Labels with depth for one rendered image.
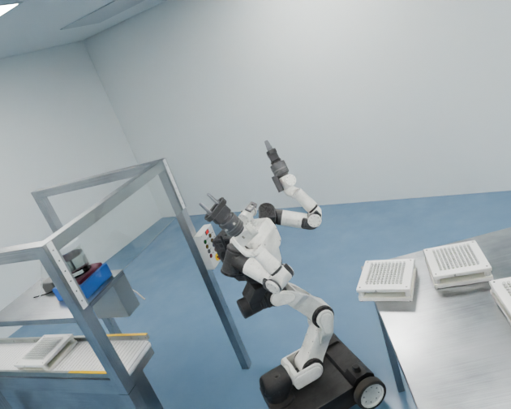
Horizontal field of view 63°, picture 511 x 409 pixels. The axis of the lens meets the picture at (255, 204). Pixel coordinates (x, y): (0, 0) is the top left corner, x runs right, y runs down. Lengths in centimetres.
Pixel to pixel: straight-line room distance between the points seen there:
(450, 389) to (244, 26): 430
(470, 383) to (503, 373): 12
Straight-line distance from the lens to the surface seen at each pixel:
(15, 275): 579
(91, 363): 260
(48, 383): 277
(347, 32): 469
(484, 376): 175
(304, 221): 236
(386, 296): 208
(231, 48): 527
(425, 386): 173
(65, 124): 629
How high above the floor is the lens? 218
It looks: 21 degrees down
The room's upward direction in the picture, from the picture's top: 19 degrees counter-clockwise
